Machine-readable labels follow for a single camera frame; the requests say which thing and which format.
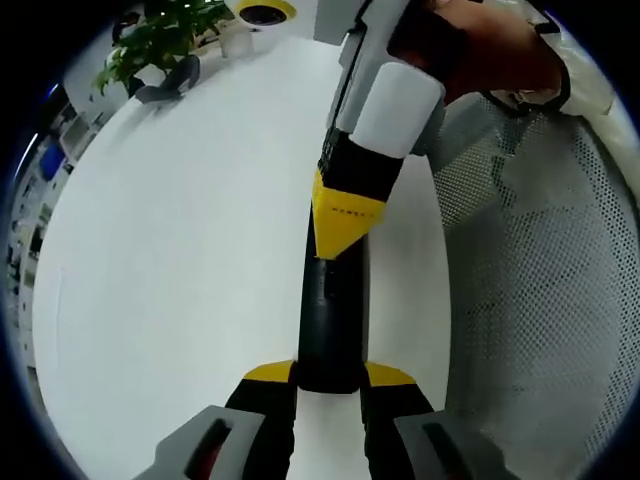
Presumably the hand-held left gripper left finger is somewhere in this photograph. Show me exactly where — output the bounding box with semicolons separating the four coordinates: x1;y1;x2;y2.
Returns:
134;358;299;480

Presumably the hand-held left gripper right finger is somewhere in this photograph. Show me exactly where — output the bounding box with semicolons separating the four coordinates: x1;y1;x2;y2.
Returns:
359;362;506;480

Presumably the black remote control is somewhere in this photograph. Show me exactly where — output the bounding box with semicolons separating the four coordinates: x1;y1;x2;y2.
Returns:
296;227;372;395

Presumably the person's right hand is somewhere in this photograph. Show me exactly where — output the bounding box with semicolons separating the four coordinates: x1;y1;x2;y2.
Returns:
386;0;567;107

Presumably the white cylindrical container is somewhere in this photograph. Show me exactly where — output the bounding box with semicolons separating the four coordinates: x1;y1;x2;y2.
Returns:
218;29;257;60

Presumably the dark grey object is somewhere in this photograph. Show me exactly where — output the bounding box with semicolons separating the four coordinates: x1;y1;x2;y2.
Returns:
134;54;203;105

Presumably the green potted plant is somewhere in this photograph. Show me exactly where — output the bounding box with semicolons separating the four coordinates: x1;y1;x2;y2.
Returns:
96;0;225;99

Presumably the white plant pot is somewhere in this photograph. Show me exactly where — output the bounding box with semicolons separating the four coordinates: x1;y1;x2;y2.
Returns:
133;64;171;89

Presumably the white mesh chair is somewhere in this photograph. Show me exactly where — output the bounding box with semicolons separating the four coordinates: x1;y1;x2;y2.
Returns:
428;93;637;480

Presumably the black wrist strap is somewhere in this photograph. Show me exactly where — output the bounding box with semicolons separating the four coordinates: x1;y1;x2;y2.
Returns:
483;62;572;120

